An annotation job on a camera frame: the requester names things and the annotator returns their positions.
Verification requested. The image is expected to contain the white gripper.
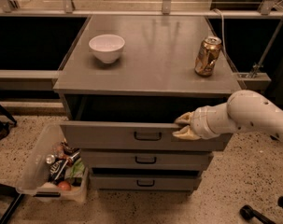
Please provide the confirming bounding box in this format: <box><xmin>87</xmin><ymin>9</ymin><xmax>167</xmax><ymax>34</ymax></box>
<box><xmin>173</xmin><ymin>105</ymin><xmax>219</xmax><ymax>140</ymax></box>

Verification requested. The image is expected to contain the grey top drawer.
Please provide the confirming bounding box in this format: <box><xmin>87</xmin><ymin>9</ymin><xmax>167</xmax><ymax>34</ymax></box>
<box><xmin>61</xmin><ymin>121</ymin><xmax>232</xmax><ymax>151</ymax></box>

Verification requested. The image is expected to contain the grey drawer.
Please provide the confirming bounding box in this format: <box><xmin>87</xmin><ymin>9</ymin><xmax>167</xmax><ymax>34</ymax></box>
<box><xmin>90</xmin><ymin>175</ymin><xmax>201</xmax><ymax>191</ymax></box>
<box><xmin>81</xmin><ymin>149</ymin><xmax>213</xmax><ymax>171</ymax></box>
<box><xmin>61</xmin><ymin>121</ymin><xmax>232</xmax><ymax>151</ymax></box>

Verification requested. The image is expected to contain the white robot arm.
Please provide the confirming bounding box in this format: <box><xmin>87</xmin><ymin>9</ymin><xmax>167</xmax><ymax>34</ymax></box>
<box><xmin>173</xmin><ymin>90</ymin><xmax>283</xmax><ymax>142</ymax></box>

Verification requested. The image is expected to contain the grey bottom drawer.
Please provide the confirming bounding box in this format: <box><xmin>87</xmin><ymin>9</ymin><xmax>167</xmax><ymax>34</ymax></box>
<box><xmin>90</xmin><ymin>175</ymin><xmax>201</xmax><ymax>191</ymax></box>

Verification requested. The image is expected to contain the grey drawer cabinet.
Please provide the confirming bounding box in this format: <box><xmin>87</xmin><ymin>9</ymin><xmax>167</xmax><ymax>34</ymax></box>
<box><xmin>54</xmin><ymin>15</ymin><xmax>241</xmax><ymax>178</ymax></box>

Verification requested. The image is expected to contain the grey middle drawer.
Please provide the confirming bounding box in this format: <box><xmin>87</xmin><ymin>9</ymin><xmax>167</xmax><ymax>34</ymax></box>
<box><xmin>81</xmin><ymin>149</ymin><xmax>213</xmax><ymax>171</ymax></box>

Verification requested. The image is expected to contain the silver can top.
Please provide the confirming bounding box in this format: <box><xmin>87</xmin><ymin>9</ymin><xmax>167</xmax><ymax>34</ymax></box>
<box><xmin>45</xmin><ymin>154</ymin><xmax>56</xmax><ymax>164</ymax></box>

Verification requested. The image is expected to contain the crushed gold soda can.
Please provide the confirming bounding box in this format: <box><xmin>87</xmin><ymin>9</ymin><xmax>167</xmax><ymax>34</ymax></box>
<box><xmin>194</xmin><ymin>36</ymin><xmax>222</xmax><ymax>77</ymax></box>

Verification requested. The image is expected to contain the metal diagonal rod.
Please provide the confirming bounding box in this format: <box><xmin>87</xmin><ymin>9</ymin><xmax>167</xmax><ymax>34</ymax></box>
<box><xmin>246</xmin><ymin>15</ymin><xmax>283</xmax><ymax>78</ymax></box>

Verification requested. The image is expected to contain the black chair caster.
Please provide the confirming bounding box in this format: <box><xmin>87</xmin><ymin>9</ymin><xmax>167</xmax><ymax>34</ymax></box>
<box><xmin>239</xmin><ymin>196</ymin><xmax>283</xmax><ymax>224</ymax></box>

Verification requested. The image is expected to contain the white ceramic bowl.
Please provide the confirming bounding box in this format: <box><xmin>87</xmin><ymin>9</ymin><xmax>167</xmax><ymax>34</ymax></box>
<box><xmin>89</xmin><ymin>35</ymin><xmax>125</xmax><ymax>63</ymax></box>

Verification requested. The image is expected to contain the green snack packet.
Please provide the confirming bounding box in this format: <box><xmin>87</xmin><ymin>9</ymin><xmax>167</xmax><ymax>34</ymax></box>
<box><xmin>65</xmin><ymin>159</ymin><xmax>85</xmax><ymax>178</ymax></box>

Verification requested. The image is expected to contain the red apple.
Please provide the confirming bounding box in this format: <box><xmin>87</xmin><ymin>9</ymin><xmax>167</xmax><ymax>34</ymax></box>
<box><xmin>58</xmin><ymin>181</ymin><xmax>71</xmax><ymax>190</ymax></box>

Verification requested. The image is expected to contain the dark blue snack bag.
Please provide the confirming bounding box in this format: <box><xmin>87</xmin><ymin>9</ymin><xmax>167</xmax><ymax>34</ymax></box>
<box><xmin>49</xmin><ymin>160</ymin><xmax>67</xmax><ymax>181</ymax></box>

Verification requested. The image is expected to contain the clear plastic storage bin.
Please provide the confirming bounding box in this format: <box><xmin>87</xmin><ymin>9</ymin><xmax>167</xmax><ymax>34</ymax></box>
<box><xmin>16</xmin><ymin>124</ymin><xmax>88</xmax><ymax>203</ymax></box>

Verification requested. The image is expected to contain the black tripod leg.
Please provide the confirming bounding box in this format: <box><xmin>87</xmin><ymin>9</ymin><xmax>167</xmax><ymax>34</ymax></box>
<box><xmin>0</xmin><ymin>105</ymin><xmax>17</xmax><ymax>126</ymax></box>

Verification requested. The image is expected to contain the grey bracket block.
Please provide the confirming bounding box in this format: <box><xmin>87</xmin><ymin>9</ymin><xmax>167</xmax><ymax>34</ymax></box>
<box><xmin>234</xmin><ymin>73</ymin><xmax>271</xmax><ymax>93</ymax></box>

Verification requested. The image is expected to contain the white cable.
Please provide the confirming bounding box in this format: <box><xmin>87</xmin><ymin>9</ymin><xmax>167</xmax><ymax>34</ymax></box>
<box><xmin>211</xmin><ymin>7</ymin><xmax>228</xmax><ymax>58</ymax></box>

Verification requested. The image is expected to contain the black frame left floor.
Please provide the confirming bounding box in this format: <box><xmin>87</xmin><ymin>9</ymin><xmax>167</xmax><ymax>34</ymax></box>
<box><xmin>0</xmin><ymin>184</ymin><xmax>24</xmax><ymax>224</ymax></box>

